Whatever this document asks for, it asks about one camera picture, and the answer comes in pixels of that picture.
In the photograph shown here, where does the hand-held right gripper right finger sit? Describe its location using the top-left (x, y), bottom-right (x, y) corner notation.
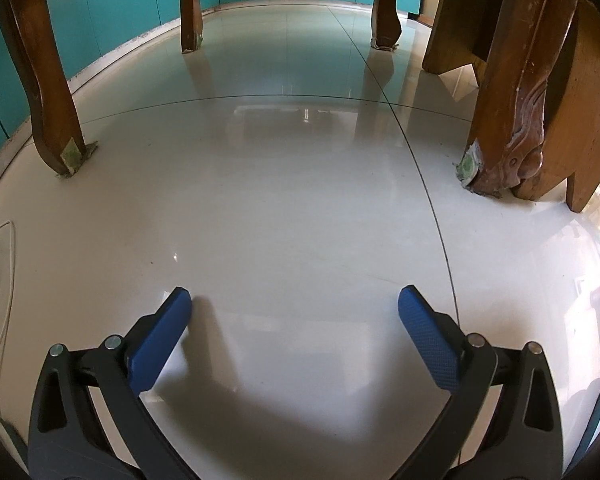
top-left (395, 285), bottom-right (563, 480)

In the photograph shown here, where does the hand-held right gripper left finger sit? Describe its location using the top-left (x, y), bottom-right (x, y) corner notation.
top-left (27, 286), bottom-right (198, 480)

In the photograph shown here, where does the low wooden stool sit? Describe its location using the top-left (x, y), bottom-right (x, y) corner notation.
top-left (422, 0), bottom-right (600, 213)

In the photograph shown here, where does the carved wooden chair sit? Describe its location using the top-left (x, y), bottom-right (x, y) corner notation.
top-left (0, 0), bottom-right (583, 197)

